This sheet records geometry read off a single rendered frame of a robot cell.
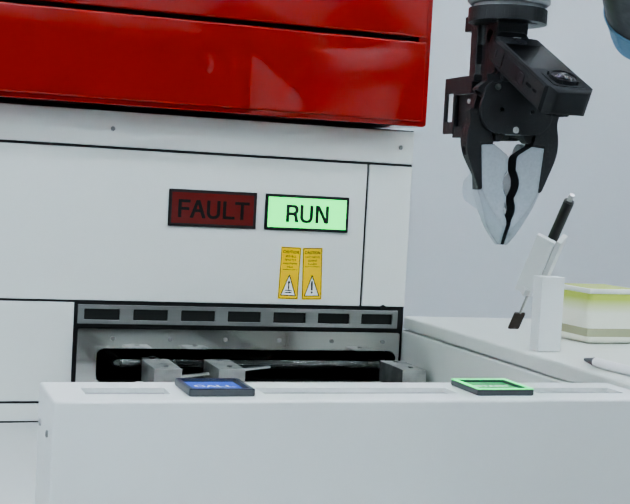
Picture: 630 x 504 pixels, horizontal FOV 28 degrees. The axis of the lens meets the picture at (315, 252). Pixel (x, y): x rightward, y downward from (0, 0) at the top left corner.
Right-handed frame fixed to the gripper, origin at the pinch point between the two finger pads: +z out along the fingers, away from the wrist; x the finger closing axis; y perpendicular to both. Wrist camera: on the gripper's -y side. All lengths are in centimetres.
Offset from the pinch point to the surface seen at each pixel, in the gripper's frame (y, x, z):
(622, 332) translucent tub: 30.5, -32.4, 12.7
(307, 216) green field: 58, 0, 1
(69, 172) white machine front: 58, 31, -3
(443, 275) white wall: 207, -89, 19
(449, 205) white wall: 207, -90, 0
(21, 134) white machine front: 58, 37, -8
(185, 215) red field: 58, 16, 2
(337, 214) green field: 58, -5, 1
